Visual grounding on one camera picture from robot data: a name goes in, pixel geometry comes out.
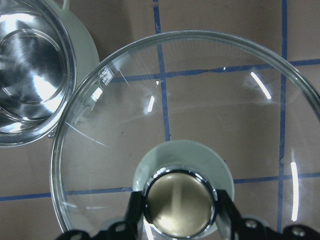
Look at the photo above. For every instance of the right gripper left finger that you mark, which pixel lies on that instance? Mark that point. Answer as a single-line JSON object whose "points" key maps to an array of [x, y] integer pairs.
{"points": [[127, 229]]}

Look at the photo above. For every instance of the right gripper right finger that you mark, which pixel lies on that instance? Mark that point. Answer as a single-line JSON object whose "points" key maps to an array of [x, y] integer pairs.
{"points": [[233, 226]]}

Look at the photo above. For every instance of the glass pot lid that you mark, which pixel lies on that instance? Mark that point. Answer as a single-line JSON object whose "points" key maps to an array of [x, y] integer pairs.
{"points": [[258, 111]]}

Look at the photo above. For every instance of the mint green electric pot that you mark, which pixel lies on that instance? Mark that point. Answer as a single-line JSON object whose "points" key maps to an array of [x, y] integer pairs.
{"points": [[45, 53]]}

